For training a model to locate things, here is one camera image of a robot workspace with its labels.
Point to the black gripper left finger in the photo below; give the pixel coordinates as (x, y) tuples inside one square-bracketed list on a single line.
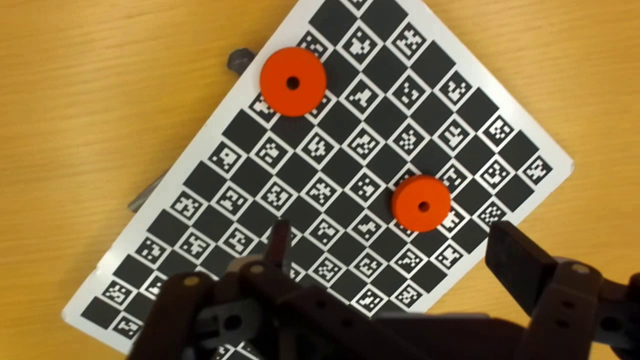
[(267, 313)]

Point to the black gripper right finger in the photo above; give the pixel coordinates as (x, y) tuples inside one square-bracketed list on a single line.
[(566, 313)]

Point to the orange round block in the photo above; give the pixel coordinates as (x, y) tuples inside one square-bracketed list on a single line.
[(281, 92), (411, 212)]

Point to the black white marker board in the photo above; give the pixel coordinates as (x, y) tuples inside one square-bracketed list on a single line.
[(333, 153)]

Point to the grey board clip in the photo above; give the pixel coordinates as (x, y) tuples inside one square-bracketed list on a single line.
[(240, 60)]

